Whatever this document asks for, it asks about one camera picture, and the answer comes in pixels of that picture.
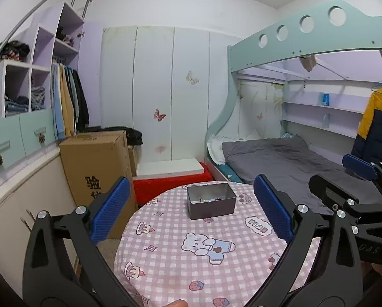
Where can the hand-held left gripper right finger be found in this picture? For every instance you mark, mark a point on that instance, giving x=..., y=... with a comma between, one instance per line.
x=272, y=208

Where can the brown tape piece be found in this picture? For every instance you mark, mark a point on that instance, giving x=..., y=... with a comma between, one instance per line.
x=307, y=63

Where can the yellow and navy jacket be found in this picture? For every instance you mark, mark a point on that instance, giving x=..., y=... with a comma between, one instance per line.
x=373, y=121

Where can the dark clothes pile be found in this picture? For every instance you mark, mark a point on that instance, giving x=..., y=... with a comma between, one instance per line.
x=13, y=49

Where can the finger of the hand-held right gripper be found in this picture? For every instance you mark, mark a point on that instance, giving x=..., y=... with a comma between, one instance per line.
x=334, y=190
x=358, y=164

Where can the person's right forearm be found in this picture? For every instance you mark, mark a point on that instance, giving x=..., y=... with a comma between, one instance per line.
x=374, y=270

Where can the small cardboard box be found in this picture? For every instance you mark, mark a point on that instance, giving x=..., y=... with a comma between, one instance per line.
x=133, y=161

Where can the white pillow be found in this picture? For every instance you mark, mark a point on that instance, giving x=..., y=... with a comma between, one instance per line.
x=219, y=147

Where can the silver metal tin box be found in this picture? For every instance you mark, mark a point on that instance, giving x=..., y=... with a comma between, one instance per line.
x=210, y=209

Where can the teal bed sheet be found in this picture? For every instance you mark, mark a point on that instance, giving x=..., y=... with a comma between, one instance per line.
x=231, y=172

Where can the teal drawer cabinet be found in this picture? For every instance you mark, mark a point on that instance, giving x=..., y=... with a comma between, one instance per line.
x=15, y=140

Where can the row of hanging clothes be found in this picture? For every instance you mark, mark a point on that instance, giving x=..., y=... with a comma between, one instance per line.
x=67, y=102

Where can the teal bunk bed frame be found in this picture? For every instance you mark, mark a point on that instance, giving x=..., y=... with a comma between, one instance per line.
x=306, y=44

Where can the pink checkered tablecloth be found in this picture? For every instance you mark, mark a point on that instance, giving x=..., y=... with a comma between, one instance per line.
x=178, y=230

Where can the white board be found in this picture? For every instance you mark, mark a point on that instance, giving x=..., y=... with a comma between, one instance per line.
x=168, y=168

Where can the purple shelf unit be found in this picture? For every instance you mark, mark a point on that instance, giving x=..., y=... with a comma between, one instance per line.
x=42, y=48

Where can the folded jeans stack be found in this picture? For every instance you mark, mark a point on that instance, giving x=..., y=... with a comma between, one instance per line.
x=16, y=104

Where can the grey blanket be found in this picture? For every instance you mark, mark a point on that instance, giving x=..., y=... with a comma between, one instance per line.
x=283, y=163

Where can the faint pink butterfly sticker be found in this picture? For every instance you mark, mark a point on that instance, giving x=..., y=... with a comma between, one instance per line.
x=160, y=149

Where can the red cushioned bench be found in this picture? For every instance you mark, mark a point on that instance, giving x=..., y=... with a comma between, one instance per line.
x=165, y=187

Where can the white wardrobe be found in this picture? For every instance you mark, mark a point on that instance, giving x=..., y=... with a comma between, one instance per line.
x=152, y=86

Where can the metal handrail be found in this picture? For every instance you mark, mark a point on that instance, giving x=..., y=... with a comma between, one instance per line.
x=34, y=8

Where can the small blue box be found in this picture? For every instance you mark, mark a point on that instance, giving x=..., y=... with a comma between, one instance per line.
x=325, y=99

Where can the large cardboard box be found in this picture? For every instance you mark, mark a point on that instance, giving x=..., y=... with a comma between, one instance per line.
x=91, y=160

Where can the folded patterned clothes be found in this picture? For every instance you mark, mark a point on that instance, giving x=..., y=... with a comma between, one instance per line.
x=38, y=99

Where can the white butterfly sticker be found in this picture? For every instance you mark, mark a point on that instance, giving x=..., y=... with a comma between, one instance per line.
x=192, y=77

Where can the beige low cabinet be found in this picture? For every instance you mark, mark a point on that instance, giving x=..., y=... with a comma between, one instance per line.
x=11, y=204

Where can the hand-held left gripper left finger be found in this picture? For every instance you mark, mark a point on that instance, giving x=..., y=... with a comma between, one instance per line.
x=112, y=211

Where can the black bag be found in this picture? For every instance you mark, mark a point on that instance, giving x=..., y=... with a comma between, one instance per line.
x=134, y=136

